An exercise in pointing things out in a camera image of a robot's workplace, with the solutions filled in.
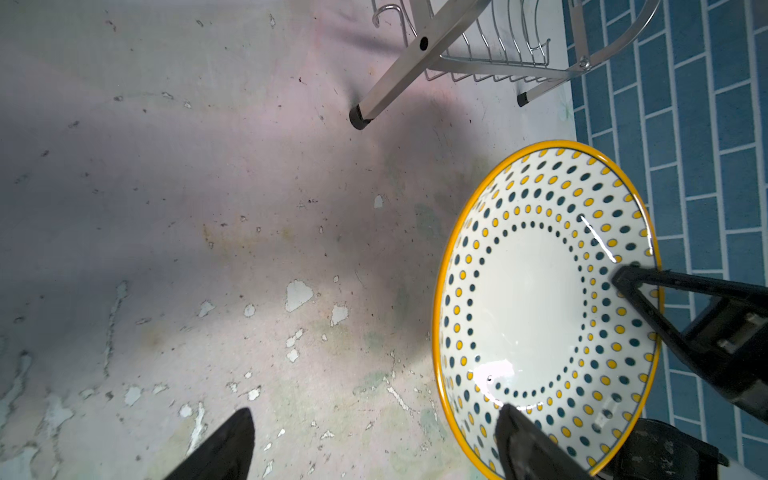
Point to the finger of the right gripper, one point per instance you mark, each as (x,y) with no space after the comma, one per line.
(657,450)
(635,284)

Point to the silver metal dish rack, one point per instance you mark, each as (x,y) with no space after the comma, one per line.
(539,45)

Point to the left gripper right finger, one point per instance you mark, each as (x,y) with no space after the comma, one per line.
(527,453)

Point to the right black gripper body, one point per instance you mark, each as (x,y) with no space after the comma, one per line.
(727,347)

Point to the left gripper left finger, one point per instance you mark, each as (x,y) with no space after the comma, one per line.
(227,454)

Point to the yellow rimmed polka dot plate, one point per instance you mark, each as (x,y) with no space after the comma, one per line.
(525,312)

